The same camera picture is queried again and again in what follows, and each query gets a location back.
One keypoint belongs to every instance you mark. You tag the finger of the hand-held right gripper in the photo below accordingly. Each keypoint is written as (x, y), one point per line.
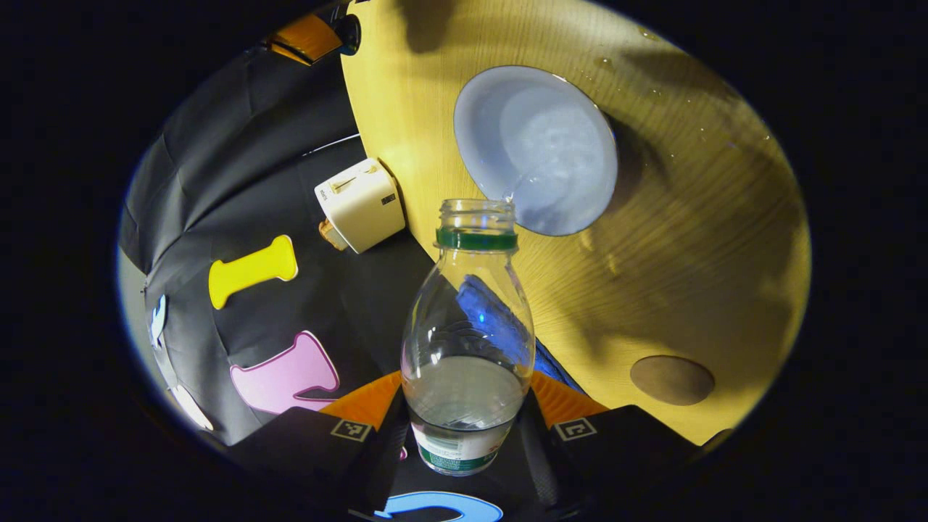
(304, 38)

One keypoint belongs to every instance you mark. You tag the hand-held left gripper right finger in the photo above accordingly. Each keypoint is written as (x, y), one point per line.
(536, 464)

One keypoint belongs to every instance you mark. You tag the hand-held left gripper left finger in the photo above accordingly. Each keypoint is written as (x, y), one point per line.
(380, 464)

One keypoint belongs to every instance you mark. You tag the clear plastic water bottle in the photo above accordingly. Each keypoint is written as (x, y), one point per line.
(467, 326)

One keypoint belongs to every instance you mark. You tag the round brown coaster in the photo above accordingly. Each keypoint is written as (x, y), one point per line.
(672, 380)

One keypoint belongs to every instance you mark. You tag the white teacup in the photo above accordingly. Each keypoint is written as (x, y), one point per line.
(536, 138)

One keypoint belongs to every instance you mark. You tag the black backdrop cloth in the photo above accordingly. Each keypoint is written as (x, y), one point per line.
(239, 181)

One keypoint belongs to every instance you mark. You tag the white toaster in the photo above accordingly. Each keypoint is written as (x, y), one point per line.
(359, 206)

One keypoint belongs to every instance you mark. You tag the toast slice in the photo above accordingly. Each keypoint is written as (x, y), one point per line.
(332, 235)

